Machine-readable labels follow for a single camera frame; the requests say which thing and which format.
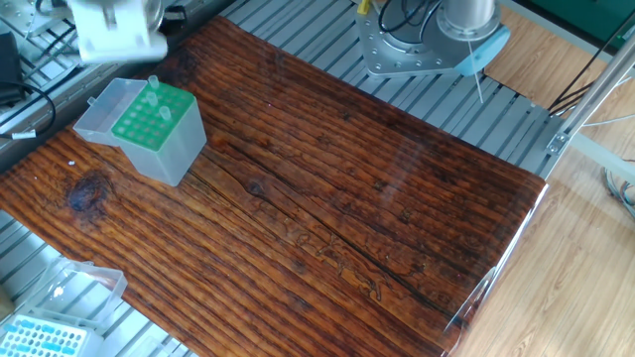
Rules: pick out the translucent tip holder green rack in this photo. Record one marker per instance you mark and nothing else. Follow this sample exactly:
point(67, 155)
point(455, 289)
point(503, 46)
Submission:
point(168, 154)

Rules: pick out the large clear pipette tip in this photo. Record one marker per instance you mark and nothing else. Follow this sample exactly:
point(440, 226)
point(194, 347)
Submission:
point(154, 82)

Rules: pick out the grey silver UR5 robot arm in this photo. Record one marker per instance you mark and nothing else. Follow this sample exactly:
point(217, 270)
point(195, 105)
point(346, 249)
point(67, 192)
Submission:
point(446, 44)

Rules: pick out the clear pipette tip in rack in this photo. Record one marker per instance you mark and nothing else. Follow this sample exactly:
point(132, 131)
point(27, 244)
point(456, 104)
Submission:
point(152, 99)
point(165, 113)

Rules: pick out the clear hinged holder lid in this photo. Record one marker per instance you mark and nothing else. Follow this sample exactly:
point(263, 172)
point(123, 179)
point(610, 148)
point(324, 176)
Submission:
point(106, 114)

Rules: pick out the clear small-tip box lid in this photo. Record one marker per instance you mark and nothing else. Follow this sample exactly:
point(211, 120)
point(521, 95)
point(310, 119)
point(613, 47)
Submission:
point(84, 292)

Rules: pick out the white small-tip box blue tips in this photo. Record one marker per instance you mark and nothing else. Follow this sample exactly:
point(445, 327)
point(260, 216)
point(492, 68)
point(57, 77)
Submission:
point(39, 342)

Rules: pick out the brown wooden board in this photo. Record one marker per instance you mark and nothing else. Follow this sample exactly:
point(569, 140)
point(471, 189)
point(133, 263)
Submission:
point(347, 198)

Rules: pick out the yellow tag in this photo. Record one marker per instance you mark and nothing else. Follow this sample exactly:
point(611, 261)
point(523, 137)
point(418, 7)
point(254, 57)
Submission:
point(363, 6)

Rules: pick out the black power adapter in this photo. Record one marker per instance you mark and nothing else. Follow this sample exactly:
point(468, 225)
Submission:
point(10, 69)

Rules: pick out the silver perforated metal plate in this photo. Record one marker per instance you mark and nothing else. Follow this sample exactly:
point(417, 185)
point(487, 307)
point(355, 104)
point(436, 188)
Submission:
point(20, 12)

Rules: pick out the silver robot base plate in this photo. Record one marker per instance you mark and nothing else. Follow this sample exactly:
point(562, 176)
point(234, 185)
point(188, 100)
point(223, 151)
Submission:
point(382, 54)

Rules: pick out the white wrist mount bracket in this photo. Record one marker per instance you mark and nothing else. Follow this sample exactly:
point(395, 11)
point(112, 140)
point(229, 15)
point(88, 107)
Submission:
point(119, 35)

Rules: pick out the aluminium frame bar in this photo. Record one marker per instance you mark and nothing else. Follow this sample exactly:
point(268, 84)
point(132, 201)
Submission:
point(590, 94)

